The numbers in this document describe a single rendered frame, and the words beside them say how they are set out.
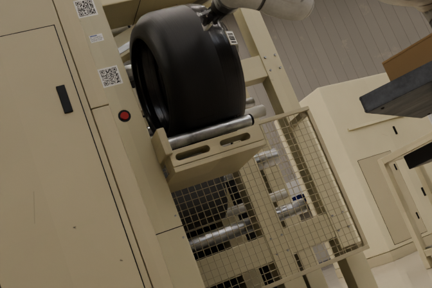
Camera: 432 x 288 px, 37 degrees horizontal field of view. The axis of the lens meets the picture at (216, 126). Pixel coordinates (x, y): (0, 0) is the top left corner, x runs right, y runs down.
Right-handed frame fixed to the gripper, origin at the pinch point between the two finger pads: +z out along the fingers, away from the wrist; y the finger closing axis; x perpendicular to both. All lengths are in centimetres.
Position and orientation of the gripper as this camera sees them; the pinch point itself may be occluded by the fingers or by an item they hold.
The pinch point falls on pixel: (207, 23)
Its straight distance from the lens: 230.1
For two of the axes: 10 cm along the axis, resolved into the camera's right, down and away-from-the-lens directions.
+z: -3.0, 2.0, 9.3
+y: -9.0, 2.7, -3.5
